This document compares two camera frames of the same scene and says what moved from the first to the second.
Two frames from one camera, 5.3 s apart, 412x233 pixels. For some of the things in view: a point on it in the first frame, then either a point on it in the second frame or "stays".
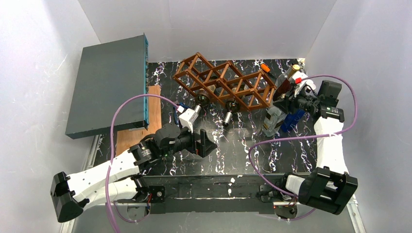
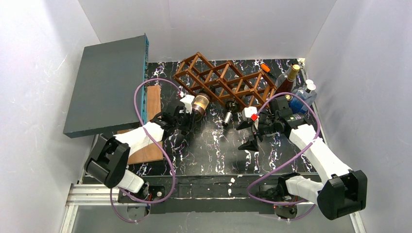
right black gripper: (290, 104) → (258, 129)
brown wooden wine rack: (250, 90) stays
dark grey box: (109, 74) stays
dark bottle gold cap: (287, 85) stays
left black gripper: (197, 143) → (185, 117)
